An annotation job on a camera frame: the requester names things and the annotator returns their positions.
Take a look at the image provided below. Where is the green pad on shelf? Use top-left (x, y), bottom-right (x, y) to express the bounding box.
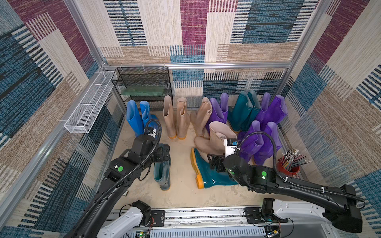
top-left (121, 86), bottom-right (167, 96)

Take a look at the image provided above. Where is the black wire shelf rack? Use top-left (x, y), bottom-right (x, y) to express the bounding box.
top-left (112, 66), bottom-right (173, 112)

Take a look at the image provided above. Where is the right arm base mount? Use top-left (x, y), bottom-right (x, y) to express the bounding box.
top-left (243, 198), bottom-right (288, 224)

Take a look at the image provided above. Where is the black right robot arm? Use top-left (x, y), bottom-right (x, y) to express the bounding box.
top-left (207, 132), bottom-right (365, 234)

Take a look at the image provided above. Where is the beige boot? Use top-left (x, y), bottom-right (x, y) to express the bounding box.
top-left (176, 97), bottom-right (190, 139)
top-left (162, 95), bottom-right (177, 139)
top-left (190, 97), bottom-right (213, 137)
top-left (194, 122), bottom-right (237, 156)

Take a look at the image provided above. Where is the blue boot from pile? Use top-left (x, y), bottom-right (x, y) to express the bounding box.
top-left (140, 101), bottom-right (158, 131)

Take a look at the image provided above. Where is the beige boot front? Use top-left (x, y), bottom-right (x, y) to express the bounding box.
top-left (176, 97), bottom-right (190, 139)

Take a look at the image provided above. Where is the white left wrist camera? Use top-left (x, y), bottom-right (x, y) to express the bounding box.
top-left (144, 126), bottom-right (157, 139)

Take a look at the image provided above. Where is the teal boot standing back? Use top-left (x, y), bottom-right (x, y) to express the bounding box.
top-left (241, 90), bottom-right (261, 131)

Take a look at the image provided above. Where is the white wire mesh basket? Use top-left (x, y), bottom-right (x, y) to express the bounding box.
top-left (64, 71), bottom-right (114, 134)

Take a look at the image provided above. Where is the teal boot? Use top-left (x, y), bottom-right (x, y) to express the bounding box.
top-left (241, 90), bottom-right (261, 131)
top-left (190, 147), bottom-right (238, 189)
top-left (153, 160), bottom-right (171, 191)
top-left (228, 91), bottom-right (253, 131)

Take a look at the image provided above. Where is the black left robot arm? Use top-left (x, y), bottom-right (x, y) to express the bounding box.
top-left (65, 119), bottom-right (170, 238)

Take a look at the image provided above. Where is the red pencil bucket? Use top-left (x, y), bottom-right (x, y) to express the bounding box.
top-left (276, 161), bottom-right (300, 177)

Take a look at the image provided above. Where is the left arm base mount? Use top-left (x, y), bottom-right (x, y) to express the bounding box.
top-left (132, 200), bottom-right (165, 228)

